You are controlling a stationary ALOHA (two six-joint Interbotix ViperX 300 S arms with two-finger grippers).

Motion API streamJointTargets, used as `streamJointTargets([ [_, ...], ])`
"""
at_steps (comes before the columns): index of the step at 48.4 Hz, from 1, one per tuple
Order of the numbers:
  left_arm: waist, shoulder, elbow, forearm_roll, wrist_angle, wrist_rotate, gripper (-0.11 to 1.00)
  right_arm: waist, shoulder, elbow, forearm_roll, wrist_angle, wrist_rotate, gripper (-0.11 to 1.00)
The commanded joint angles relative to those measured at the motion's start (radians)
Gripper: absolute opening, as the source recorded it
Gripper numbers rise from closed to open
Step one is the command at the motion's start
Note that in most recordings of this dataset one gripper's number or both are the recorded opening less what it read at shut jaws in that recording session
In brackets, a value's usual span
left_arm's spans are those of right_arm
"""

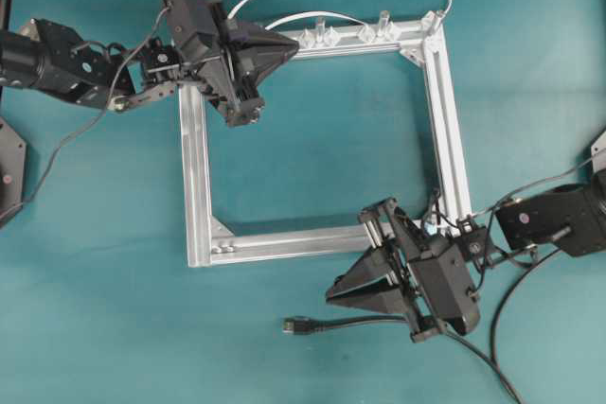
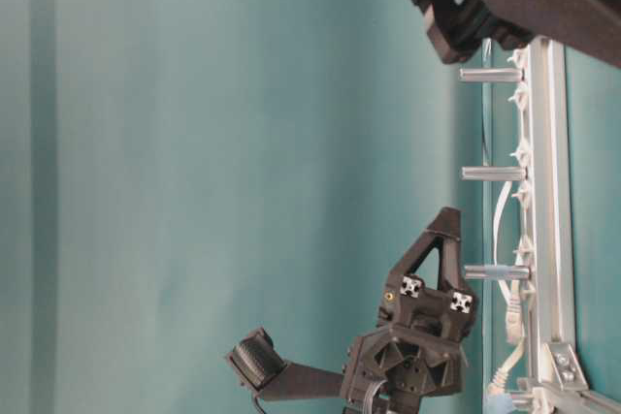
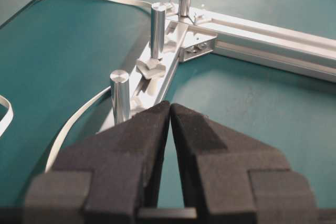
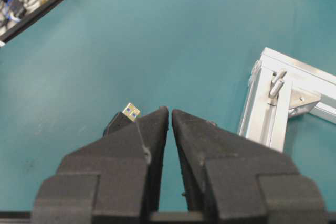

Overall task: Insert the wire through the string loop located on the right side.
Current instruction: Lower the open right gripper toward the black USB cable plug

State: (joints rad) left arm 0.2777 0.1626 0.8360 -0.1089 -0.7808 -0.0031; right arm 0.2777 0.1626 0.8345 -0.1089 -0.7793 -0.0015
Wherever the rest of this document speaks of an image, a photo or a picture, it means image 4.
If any aluminium extrusion frame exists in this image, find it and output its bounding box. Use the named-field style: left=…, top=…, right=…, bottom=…
left=237, top=48, right=335, bottom=152

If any black table edge rail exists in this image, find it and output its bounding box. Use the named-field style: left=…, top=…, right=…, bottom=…
left=1, top=0, right=63, bottom=43

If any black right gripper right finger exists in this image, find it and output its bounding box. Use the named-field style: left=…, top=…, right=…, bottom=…
left=172, top=109, right=328, bottom=223

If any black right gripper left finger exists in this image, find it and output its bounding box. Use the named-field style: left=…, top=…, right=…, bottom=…
left=31, top=106, right=169, bottom=223

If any black USB cable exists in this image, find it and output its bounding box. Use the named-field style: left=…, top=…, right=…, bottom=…
left=103, top=102, right=143, bottom=137

